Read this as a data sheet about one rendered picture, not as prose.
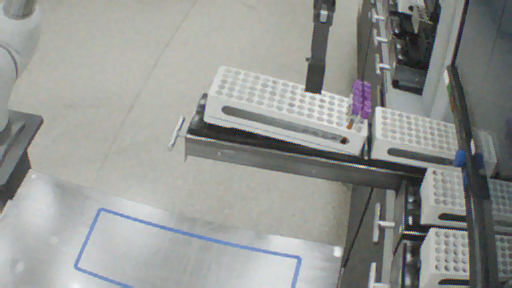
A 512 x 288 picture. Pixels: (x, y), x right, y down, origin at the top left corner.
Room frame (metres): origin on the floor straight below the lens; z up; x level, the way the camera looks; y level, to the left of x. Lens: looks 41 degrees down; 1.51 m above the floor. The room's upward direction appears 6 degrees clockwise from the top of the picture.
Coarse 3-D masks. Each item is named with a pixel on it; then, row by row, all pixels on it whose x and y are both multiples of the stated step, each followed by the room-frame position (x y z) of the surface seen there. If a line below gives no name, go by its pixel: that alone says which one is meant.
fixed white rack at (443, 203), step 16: (432, 176) 0.70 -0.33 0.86; (448, 176) 0.71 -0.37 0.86; (432, 192) 0.65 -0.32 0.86; (448, 192) 0.66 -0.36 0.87; (432, 208) 0.62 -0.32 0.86; (448, 208) 0.62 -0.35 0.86; (464, 208) 0.62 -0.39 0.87; (432, 224) 0.62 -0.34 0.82; (448, 224) 0.62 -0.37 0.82; (464, 224) 0.61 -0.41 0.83
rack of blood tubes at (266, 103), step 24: (240, 72) 0.90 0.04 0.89; (216, 96) 0.81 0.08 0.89; (240, 96) 0.83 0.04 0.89; (264, 96) 0.84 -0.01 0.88; (288, 96) 0.85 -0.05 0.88; (312, 96) 0.87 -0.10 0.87; (336, 96) 0.89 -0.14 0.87; (216, 120) 0.81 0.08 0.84; (240, 120) 0.81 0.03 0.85; (264, 120) 0.84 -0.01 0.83; (288, 120) 0.80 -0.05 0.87; (312, 120) 0.80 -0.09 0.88; (336, 120) 0.81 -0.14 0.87; (312, 144) 0.80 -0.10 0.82; (336, 144) 0.79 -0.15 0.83; (360, 144) 0.79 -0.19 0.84
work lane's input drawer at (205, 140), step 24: (192, 120) 0.83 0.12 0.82; (168, 144) 0.83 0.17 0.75; (192, 144) 0.80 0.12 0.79; (216, 144) 0.80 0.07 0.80; (240, 144) 0.79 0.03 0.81; (264, 144) 0.80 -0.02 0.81; (288, 144) 0.80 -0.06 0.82; (264, 168) 0.79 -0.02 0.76; (288, 168) 0.78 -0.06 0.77; (312, 168) 0.78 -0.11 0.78; (336, 168) 0.77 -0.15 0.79; (360, 168) 0.77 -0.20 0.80; (384, 168) 0.77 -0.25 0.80; (408, 168) 0.77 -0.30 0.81
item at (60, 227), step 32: (32, 192) 0.58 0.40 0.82; (64, 192) 0.60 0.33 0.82; (96, 192) 0.61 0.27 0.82; (0, 224) 0.49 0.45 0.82; (32, 224) 0.50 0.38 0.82; (64, 224) 0.52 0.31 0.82; (96, 224) 0.54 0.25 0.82; (128, 224) 0.55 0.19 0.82; (160, 224) 0.57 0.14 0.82; (192, 224) 0.58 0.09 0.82; (224, 224) 0.59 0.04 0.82; (0, 256) 0.41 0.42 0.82; (32, 256) 0.44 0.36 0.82; (64, 256) 0.45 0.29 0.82; (96, 256) 0.47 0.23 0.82; (128, 256) 0.49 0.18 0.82; (160, 256) 0.50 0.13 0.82; (192, 256) 0.51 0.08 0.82; (224, 256) 0.52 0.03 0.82; (256, 256) 0.53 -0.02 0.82; (288, 256) 0.53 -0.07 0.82; (320, 256) 0.54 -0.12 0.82
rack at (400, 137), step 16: (384, 112) 0.88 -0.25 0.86; (400, 112) 0.88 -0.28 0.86; (384, 128) 0.82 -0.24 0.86; (400, 128) 0.84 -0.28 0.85; (416, 128) 0.83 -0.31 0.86; (432, 128) 0.85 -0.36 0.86; (448, 128) 0.85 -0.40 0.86; (384, 144) 0.78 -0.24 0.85; (400, 144) 0.78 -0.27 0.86; (416, 144) 0.79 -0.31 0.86; (432, 144) 0.79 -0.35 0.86; (448, 144) 0.81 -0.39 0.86; (384, 160) 0.78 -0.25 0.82; (400, 160) 0.78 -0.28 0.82; (416, 160) 0.78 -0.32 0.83; (432, 160) 0.81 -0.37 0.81; (448, 160) 0.79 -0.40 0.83
